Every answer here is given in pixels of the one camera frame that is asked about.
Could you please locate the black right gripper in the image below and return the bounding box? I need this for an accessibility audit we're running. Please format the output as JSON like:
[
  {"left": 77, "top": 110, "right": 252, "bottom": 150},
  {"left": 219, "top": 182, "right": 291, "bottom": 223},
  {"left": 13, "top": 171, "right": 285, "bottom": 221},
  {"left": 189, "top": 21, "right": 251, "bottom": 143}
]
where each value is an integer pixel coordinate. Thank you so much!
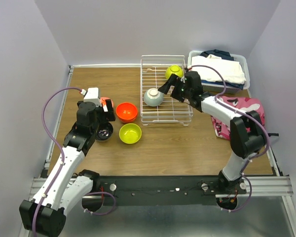
[{"left": 157, "top": 74, "right": 191, "bottom": 103}]

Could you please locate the lime green bowl front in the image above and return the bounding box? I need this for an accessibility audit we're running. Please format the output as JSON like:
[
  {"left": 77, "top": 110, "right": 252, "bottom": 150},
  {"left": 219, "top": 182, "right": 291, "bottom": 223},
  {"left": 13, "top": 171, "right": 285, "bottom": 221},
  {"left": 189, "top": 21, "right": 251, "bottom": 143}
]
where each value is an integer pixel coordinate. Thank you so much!
[{"left": 165, "top": 65, "right": 184, "bottom": 80}]

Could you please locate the lime green bowl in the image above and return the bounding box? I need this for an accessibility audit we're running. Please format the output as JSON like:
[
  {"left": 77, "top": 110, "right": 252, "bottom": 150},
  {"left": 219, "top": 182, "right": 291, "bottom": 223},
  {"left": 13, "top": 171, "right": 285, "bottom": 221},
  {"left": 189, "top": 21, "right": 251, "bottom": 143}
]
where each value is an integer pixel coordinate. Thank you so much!
[
  {"left": 165, "top": 65, "right": 184, "bottom": 80},
  {"left": 119, "top": 123, "right": 142, "bottom": 144}
]

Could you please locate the white bowl orange pattern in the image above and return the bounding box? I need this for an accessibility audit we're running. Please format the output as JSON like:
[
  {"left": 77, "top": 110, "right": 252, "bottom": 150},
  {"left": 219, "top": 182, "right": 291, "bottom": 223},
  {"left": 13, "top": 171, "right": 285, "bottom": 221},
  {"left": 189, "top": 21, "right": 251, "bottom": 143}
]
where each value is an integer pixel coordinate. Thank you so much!
[{"left": 100, "top": 97, "right": 114, "bottom": 106}]

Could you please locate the beige floral ceramic bowl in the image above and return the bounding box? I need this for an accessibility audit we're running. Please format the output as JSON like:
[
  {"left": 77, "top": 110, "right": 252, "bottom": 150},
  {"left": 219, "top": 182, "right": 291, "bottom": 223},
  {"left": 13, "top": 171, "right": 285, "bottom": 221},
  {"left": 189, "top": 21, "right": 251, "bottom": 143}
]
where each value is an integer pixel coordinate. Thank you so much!
[{"left": 95, "top": 122, "right": 113, "bottom": 142}]

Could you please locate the teal checked white bowl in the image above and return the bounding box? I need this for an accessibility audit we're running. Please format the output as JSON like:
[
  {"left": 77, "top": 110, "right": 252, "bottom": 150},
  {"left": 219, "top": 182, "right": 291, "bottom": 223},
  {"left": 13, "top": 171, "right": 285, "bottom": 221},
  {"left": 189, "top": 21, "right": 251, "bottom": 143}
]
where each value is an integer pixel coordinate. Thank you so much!
[{"left": 144, "top": 88, "right": 163, "bottom": 107}]

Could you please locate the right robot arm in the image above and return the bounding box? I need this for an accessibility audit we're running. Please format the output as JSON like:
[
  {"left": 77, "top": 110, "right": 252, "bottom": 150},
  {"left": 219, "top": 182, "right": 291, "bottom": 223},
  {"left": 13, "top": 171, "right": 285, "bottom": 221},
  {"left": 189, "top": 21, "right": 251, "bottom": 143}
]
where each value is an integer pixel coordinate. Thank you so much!
[{"left": 158, "top": 71, "right": 270, "bottom": 194}]

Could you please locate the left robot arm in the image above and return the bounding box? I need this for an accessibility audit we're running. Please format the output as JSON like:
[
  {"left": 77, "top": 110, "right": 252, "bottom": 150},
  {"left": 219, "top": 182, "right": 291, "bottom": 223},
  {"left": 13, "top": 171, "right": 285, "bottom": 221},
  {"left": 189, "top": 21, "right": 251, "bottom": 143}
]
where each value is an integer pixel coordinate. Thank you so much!
[{"left": 19, "top": 99, "right": 115, "bottom": 237}]

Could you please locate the grey perforated laundry basket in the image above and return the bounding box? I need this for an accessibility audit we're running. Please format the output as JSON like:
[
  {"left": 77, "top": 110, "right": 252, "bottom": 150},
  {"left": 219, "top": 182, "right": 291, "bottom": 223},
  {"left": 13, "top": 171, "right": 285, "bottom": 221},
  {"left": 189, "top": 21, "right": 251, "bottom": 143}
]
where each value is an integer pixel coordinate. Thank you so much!
[{"left": 187, "top": 49, "right": 250, "bottom": 94}]

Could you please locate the dark blue cloth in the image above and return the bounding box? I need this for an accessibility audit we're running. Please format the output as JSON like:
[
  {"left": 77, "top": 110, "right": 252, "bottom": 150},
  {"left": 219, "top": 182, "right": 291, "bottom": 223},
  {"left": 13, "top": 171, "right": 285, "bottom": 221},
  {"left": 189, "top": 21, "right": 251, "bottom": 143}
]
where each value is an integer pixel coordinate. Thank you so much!
[{"left": 200, "top": 49, "right": 234, "bottom": 61}]

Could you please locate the white folded towel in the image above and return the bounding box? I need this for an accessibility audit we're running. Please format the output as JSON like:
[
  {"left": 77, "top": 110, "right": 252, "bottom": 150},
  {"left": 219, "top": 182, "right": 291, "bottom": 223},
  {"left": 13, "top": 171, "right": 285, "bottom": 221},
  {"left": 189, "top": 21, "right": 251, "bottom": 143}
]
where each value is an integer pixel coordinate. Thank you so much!
[{"left": 191, "top": 54, "right": 246, "bottom": 84}]

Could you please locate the pink camouflage bag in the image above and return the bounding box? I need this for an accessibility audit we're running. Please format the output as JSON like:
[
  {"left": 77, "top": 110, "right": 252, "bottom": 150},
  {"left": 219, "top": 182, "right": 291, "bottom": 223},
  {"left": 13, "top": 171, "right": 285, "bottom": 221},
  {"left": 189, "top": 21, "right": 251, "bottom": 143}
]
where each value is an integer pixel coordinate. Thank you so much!
[{"left": 211, "top": 96, "right": 265, "bottom": 141}]

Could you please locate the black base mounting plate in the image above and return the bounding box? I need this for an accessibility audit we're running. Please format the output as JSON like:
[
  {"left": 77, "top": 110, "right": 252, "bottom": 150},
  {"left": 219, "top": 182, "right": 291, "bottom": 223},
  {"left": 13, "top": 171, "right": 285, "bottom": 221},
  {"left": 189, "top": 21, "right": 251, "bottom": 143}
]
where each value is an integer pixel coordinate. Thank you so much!
[{"left": 82, "top": 175, "right": 247, "bottom": 211}]

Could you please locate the white wire dish rack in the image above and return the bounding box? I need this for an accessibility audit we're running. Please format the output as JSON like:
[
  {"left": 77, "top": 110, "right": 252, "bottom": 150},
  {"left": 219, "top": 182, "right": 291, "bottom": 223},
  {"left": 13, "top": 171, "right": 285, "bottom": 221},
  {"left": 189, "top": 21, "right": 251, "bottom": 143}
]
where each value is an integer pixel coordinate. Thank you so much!
[{"left": 140, "top": 55, "right": 193, "bottom": 126}]

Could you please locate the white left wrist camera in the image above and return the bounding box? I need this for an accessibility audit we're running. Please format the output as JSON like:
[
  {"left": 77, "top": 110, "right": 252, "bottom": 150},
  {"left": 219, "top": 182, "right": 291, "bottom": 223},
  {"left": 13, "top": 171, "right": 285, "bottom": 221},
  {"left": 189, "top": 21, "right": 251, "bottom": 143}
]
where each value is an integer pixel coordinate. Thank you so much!
[{"left": 80, "top": 87, "right": 101, "bottom": 106}]

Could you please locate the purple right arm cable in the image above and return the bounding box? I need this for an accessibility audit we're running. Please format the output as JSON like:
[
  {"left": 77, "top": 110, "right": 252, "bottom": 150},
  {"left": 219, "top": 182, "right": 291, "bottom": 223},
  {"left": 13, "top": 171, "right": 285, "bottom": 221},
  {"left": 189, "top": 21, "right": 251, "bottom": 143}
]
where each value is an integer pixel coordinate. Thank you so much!
[{"left": 186, "top": 65, "right": 271, "bottom": 213}]

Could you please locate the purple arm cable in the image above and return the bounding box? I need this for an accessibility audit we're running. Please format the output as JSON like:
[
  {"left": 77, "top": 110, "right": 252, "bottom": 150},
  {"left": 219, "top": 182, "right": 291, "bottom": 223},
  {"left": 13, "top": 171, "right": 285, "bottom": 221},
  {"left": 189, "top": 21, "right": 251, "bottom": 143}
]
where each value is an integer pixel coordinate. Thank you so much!
[
  {"left": 31, "top": 86, "right": 116, "bottom": 237},
  {"left": 186, "top": 65, "right": 271, "bottom": 213}
]

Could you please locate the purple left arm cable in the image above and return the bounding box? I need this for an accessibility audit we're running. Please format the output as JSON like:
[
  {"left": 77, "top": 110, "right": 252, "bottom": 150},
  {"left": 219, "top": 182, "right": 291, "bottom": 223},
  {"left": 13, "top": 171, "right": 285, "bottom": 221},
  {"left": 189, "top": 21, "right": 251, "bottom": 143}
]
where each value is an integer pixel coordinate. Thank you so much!
[{"left": 31, "top": 86, "right": 116, "bottom": 237}]

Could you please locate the aluminium frame rail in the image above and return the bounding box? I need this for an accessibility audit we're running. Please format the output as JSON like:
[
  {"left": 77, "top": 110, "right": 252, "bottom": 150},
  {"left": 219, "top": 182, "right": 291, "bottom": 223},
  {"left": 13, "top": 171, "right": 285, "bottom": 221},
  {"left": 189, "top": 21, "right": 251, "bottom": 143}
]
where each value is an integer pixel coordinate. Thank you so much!
[{"left": 210, "top": 176, "right": 294, "bottom": 198}]

